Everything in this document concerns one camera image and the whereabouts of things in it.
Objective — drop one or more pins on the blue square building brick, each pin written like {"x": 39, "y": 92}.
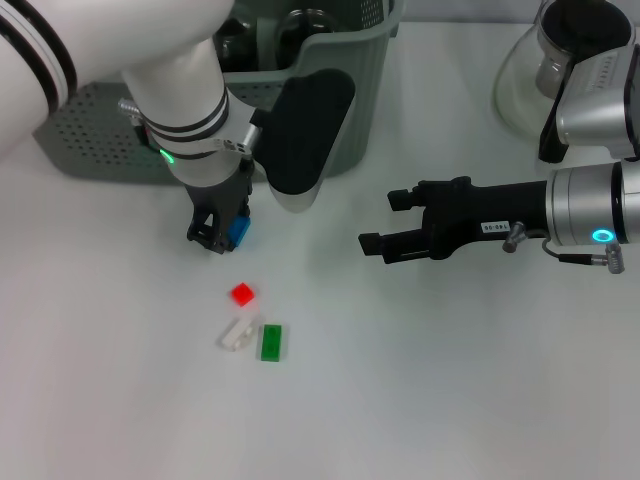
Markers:
{"x": 240, "y": 231}

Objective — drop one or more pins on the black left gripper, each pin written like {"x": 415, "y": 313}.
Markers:
{"x": 220, "y": 200}

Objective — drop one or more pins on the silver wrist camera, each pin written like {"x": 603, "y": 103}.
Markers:
{"x": 310, "y": 125}
{"x": 595, "y": 110}

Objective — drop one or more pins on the grey perforated storage bin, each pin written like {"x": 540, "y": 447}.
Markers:
{"x": 360, "y": 100}

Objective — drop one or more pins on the white building brick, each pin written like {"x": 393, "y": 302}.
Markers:
{"x": 236, "y": 336}

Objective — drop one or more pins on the glass teacup with black sleeve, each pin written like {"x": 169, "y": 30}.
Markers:
{"x": 300, "y": 25}
{"x": 235, "y": 40}

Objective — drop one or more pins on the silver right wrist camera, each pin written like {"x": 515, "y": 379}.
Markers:
{"x": 595, "y": 110}

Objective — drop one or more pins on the flat green building brick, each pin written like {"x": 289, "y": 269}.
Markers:
{"x": 270, "y": 342}

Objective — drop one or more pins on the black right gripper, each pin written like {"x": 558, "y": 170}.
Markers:
{"x": 475, "y": 215}

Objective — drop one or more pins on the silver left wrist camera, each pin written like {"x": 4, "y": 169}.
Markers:
{"x": 310, "y": 125}

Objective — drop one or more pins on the small red building brick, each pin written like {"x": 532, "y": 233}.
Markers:
{"x": 243, "y": 294}

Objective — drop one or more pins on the left gripper silver plug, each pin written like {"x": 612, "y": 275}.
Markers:
{"x": 129, "y": 107}

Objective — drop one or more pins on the right gripper silver elbow plug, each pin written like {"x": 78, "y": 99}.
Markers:
{"x": 514, "y": 237}

